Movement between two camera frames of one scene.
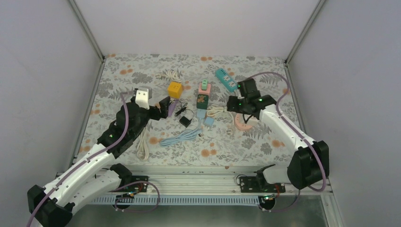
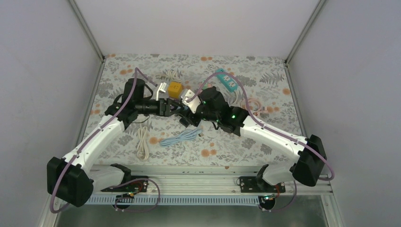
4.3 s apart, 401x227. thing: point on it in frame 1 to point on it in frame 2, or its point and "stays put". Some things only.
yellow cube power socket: (174, 89) stays put
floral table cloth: (200, 131) stays put
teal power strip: (226, 80) stays put
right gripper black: (231, 105) to (195, 121)
